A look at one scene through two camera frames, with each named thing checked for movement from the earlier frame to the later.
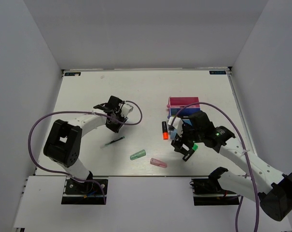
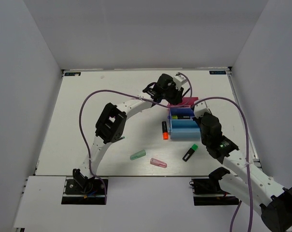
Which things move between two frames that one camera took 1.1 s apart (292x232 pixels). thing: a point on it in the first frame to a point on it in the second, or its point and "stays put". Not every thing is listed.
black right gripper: [178, 141] to [199, 119]
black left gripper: [116, 128] to [179, 93]
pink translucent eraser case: [157, 162] stays put
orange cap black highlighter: [165, 131] stays put
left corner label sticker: [72, 74] stays put
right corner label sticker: [213, 72] stays put
